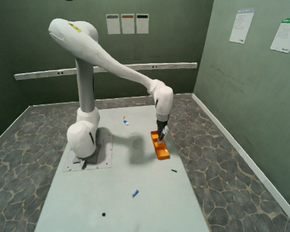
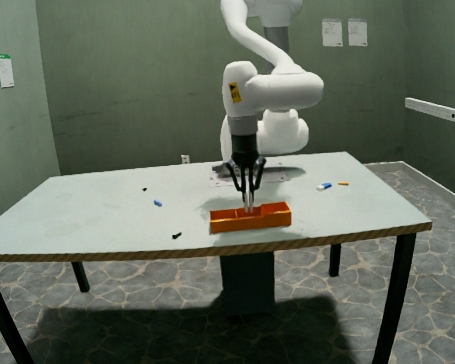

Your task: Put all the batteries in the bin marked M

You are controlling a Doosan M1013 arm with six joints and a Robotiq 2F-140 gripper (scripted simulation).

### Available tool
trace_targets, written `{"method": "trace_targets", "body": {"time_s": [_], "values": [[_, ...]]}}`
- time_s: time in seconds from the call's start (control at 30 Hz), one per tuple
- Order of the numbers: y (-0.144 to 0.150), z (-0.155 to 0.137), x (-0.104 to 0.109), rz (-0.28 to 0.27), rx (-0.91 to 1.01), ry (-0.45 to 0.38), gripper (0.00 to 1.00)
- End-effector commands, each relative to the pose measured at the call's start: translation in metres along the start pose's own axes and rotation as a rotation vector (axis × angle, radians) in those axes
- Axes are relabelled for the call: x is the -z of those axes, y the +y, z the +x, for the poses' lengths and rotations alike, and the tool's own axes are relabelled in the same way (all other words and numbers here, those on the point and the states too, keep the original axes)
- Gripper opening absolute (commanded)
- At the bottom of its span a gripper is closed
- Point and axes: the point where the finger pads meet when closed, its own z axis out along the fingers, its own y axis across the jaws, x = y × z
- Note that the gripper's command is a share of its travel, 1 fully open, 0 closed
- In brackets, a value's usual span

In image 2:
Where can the orange three-compartment tray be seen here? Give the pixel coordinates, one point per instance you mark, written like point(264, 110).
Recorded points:
point(273, 215)

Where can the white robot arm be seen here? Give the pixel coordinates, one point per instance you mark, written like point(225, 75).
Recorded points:
point(245, 92)

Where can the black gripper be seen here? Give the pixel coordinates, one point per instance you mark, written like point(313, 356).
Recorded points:
point(245, 155)

